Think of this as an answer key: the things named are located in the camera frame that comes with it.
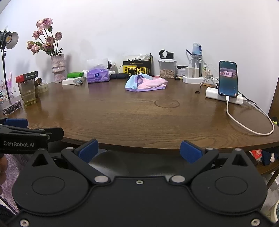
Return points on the green box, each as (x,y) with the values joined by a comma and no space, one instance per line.
(75,74)

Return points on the small dark wrapped item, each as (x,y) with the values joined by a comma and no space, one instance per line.
(78,83)

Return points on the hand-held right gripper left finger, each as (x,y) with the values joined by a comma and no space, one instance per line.
(88,150)

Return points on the dried rose bouquet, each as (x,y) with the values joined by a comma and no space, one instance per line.
(46,41)

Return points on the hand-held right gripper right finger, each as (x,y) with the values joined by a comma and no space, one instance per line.
(190,151)

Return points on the blue water bottle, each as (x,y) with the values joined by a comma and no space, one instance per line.
(197,51)

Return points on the pink white ceramic vase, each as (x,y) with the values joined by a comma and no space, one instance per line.
(58,67)

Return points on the white power strip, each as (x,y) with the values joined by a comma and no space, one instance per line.
(191,80)

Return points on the studio light on stand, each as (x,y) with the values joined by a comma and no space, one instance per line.
(11,39)

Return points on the small jar black lid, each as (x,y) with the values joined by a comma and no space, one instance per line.
(182,71)

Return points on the white charger plug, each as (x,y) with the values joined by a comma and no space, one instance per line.
(188,72)
(196,72)

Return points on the black yellow box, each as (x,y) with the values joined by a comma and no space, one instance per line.
(137,68)

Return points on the white plastic bag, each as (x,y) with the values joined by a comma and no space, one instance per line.
(142,57)

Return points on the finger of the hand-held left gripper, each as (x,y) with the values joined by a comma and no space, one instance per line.
(16,122)

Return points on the white security camera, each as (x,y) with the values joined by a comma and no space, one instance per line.
(111,65)

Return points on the black folded umbrella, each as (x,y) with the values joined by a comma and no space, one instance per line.
(118,76)

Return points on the purple plaid clothing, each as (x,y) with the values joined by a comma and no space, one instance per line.
(12,174)

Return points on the brown bamboo cup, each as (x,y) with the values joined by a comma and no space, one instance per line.
(39,81)

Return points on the pastel blue purple pants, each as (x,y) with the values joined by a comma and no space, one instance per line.
(150,84)

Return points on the purple tissue pack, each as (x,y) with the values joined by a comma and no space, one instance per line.
(98,75)

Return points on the red black flat box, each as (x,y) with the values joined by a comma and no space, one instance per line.
(27,76)

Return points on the white box with headphones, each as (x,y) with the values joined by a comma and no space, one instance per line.
(167,69)

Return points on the clear glass cup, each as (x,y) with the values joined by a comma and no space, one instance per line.
(27,93)

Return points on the black smartphone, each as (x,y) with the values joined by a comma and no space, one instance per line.
(228,78)

